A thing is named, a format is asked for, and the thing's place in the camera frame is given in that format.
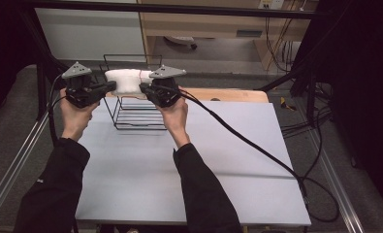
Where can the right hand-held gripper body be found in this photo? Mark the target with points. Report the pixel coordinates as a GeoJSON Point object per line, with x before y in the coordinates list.
{"type": "Point", "coordinates": [165, 92]}

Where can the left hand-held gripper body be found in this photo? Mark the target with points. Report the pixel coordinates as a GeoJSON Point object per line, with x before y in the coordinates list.
{"type": "Point", "coordinates": [80, 92]}

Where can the white towel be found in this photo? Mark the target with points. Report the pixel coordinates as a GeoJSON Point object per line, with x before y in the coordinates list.
{"type": "Point", "coordinates": [126, 82]}

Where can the person's left hand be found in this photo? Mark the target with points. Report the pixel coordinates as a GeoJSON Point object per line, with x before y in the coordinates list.
{"type": "Point", "coordinates": [74, 119]}

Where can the person's right hand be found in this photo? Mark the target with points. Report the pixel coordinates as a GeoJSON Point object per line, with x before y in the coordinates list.
{"type": "Point", "coordinates": [176, 119]}

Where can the office chair base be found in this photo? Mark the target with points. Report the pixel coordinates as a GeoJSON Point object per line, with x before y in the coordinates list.
{"type": "Point", "coordinates": [181, 40]}

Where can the white cabinet panel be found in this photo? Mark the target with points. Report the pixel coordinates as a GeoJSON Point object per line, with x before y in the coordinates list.
{"type": "Point", "coordinates": [89, 32]}

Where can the light wooden desk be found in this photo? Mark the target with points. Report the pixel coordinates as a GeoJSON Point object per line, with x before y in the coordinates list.
{"type": "Point", "coordinates": [205, 24]}

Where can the black curtain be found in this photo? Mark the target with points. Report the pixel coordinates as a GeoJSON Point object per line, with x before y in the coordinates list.
{"type": "Point", "coordinates": [363, 97]}
{"type": "Point", "coordinates": [8, 48]}

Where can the white foam board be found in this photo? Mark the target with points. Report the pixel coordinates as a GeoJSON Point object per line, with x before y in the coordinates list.
{"type": "Point", "coordinates": [237, 168]}

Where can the yellow black striped tape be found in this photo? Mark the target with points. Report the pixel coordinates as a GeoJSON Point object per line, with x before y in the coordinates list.
{"type": "Point", "coordinates": [287, 104]}

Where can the white power strip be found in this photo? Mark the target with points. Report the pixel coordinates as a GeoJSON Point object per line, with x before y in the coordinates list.
{"type": "Point", "coordinates": [271, 4]}

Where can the black metal frame bar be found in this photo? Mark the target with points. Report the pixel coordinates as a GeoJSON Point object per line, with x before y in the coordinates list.
{"type": "Point", "coordinates": [179, 9]}

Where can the aluminium rail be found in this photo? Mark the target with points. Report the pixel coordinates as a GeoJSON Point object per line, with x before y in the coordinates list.
{"type": "Point", "coordinates": [337, 187]}
{"type": "Point", "coordinates": [17, 161]}

